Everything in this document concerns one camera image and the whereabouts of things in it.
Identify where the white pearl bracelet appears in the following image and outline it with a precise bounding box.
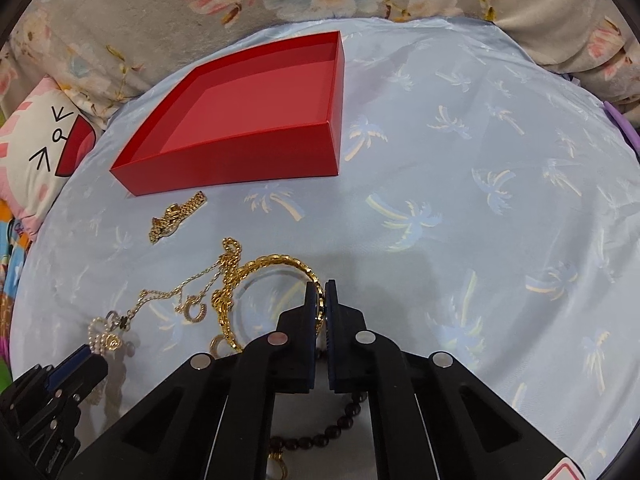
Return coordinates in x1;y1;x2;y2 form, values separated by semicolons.
86;314;134;361

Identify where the black bead bracelet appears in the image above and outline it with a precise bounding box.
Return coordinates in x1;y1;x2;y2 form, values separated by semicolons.
267;391;369;480

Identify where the gold hoop earring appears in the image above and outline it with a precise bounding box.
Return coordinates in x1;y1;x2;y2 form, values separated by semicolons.
209;334;234;360

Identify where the gold chain clover necklace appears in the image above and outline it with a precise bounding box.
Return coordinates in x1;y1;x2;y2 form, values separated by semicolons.
102;236;244;334

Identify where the gold woven bangle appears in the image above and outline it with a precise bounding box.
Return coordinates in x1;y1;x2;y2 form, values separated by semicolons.
212;254;326;353

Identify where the gold watch-link bracelet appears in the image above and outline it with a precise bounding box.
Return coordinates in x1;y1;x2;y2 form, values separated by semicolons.
147;190;208;245

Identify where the red open jewelry box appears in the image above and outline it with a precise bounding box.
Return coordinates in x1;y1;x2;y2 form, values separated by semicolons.
111;30;345;196

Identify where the colourful patchwork quilt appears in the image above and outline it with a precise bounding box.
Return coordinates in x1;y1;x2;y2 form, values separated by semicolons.
0;200;32;390

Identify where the light blue palm-print cloth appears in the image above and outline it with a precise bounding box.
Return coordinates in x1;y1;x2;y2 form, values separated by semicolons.
10;18;639;479

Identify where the pink white bunny pillow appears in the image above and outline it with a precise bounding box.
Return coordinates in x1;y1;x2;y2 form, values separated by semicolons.
1;76;102;240

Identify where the grey floral blanket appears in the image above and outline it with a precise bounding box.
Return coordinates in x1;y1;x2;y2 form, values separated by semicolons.
1;0;639;124

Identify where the purple object at edge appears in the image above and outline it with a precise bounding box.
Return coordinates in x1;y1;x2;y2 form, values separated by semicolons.
603;101;640;157

